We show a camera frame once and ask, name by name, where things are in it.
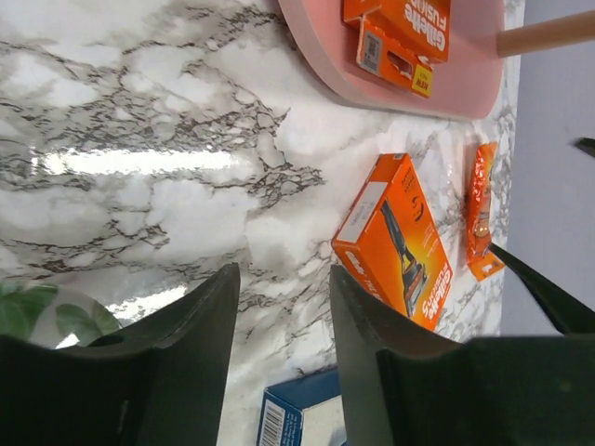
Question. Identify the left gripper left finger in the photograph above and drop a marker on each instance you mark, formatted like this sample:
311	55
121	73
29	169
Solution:
159	381

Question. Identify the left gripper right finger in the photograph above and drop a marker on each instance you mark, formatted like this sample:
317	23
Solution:
402	384

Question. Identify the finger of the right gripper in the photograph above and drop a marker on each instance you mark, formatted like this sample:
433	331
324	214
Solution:
567	314
586	145

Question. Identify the white Harrys razor box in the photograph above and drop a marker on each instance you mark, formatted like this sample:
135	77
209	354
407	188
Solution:
306	411

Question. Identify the orange Gillette box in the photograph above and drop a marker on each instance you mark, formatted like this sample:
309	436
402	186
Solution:
401	40
390	244

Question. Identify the pink three-tier shelf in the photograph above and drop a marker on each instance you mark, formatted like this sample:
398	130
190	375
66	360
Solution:
464	87

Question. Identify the orange razor bag right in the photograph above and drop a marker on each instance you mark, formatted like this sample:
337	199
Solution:
481	261

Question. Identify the small floral bowl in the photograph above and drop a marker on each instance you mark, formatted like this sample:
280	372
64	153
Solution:
53	316

